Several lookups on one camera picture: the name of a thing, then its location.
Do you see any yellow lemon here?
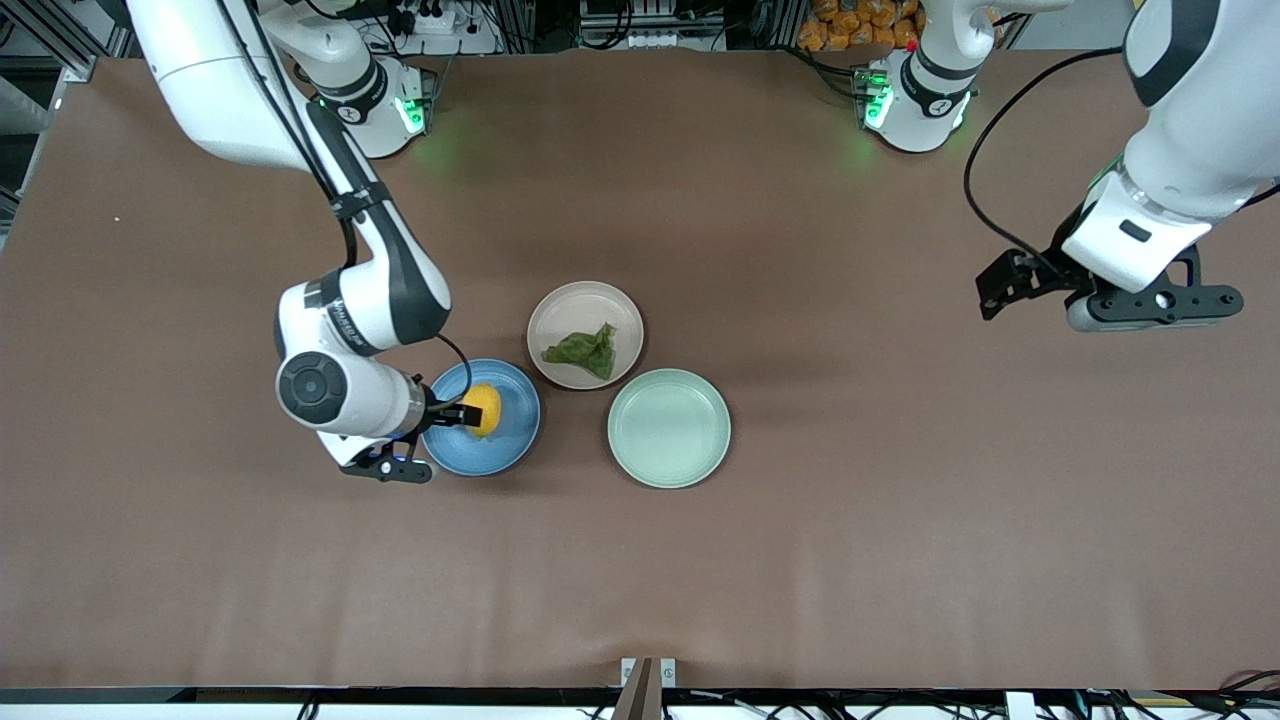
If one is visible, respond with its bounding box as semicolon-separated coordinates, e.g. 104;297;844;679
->
462;384;503;439

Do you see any green lettuce leaf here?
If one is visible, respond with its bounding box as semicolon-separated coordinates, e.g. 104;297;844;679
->
542;322;619;381

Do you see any blue round plate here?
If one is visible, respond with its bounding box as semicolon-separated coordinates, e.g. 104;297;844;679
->
419;358;542;477

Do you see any beige round plate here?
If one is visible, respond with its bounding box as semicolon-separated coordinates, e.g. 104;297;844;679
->
526;280;646;391

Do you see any brown table covering sheet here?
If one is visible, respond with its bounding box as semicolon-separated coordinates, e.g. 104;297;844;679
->
0;48;1280;691

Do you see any pale green round plate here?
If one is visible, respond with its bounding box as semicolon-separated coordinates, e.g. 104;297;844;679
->
607;368;732;490

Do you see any black table edge strip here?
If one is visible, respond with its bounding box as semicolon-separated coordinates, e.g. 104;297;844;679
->
0;686;1280;707

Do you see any pile of orange objects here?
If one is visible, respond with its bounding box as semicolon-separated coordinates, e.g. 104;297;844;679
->
797;0;926;51

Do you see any white power strip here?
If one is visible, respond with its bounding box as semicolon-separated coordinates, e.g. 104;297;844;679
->
385;0;463;36

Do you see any black electronics rack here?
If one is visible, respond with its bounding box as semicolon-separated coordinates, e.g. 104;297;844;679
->
578;0;728;51

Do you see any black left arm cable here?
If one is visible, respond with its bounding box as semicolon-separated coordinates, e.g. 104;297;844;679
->
964;45;1136;267

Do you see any black base power cable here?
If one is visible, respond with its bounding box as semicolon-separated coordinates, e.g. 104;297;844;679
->
790;45;863;99

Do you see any small metal mounting bracket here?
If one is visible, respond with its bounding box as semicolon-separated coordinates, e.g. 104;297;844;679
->
620;657;678;689

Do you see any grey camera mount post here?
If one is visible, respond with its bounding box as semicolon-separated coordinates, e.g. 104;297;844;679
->
612;657;663;720

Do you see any aluminium frame post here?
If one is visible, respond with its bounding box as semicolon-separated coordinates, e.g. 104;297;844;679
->
0;0;101;83

